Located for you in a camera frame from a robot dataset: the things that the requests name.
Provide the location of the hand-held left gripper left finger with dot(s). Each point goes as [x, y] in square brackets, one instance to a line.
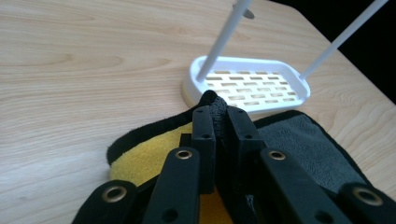
[204, 146]

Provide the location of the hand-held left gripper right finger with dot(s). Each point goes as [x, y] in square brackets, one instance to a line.
[246, 140]

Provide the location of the black round table grommet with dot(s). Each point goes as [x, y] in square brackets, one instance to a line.
[249, 13]

